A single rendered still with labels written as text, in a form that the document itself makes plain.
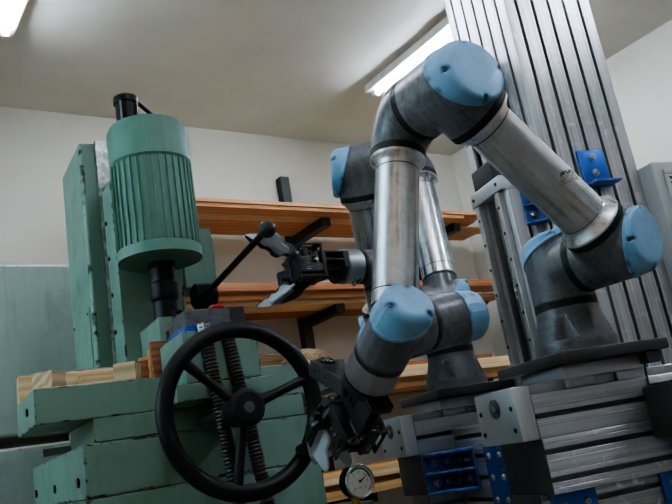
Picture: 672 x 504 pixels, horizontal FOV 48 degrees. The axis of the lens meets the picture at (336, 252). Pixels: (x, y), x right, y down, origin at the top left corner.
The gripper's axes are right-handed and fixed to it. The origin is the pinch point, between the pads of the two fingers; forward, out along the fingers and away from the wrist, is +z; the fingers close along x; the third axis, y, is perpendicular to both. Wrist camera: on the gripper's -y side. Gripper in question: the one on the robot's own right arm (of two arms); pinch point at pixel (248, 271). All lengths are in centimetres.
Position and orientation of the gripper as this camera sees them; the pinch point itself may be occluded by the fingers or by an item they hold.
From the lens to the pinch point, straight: 150.8
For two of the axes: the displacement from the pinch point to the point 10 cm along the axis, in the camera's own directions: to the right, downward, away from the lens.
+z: -8.6, 0.0, -5.0
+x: 1.8, 9.3, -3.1
